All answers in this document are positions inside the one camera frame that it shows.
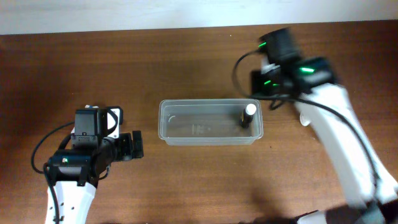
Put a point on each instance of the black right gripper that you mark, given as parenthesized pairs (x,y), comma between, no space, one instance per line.
(259,83)

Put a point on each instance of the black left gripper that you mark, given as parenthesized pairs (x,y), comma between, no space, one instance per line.
(137,144)

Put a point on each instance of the dark bottle white cap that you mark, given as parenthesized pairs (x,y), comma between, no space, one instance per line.
(247,115)

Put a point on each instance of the white squeeze bottle clear cap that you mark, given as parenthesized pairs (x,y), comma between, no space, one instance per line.
(304,119)

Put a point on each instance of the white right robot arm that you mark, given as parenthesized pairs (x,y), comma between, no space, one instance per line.
(369,189)

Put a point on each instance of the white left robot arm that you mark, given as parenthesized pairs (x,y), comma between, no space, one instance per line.
(73,175)

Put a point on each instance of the clear plastic container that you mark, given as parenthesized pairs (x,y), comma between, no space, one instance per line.
(208,122)

